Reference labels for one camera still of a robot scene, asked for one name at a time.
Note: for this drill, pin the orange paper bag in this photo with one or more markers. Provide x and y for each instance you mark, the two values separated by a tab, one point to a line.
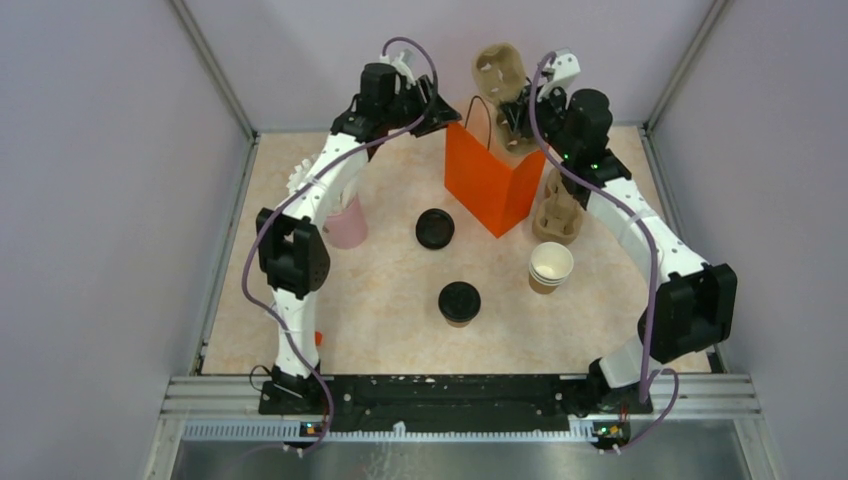
495	186

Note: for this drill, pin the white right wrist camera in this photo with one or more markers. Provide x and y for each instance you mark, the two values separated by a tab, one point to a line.
560	72

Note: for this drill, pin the single cardboard cup carrier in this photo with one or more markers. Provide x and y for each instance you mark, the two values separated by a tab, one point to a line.
500	76

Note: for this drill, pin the black lid stack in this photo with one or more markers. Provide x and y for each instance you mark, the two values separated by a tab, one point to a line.
434	229

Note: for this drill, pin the brown paper cup stack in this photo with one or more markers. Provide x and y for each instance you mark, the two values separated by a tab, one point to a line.
550	265

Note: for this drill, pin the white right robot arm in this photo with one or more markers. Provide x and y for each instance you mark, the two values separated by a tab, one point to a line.
691	301

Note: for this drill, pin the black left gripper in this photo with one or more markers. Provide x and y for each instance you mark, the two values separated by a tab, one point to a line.
427	92

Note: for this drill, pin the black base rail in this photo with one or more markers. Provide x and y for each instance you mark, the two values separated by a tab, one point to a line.
451	403

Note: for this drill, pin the cardboard cup carrier stack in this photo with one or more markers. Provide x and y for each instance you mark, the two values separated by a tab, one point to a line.
559	217

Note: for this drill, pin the brown paper coffee cup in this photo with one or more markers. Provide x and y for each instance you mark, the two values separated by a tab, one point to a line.
458	323

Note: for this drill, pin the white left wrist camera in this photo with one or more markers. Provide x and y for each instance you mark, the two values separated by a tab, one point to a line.
402	64

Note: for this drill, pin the pink straw holder cup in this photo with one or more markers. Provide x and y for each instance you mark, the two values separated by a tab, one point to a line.
347	229

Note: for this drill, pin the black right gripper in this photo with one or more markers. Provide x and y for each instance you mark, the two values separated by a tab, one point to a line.
519	116

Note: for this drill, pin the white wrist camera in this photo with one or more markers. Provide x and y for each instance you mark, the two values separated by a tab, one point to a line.
560	72
402	64

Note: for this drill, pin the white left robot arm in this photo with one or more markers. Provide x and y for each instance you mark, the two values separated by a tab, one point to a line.
291	250

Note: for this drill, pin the black coffee cup lid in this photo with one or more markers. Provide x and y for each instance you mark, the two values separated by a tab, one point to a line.
459	300

